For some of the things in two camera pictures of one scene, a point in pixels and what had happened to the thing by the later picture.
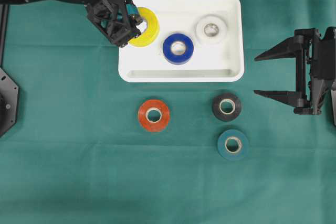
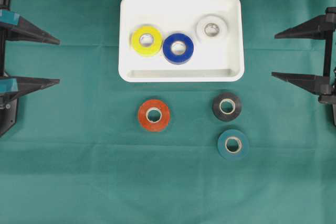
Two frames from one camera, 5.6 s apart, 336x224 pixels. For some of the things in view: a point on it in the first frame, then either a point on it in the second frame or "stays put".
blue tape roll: [177, 59] stays put
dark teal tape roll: [233, 145] stays put
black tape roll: [223, 115] stays put
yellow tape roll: [150, 34] to [146, 40]
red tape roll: [154, 115] stays put
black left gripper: [106, 9] to [12, 87]
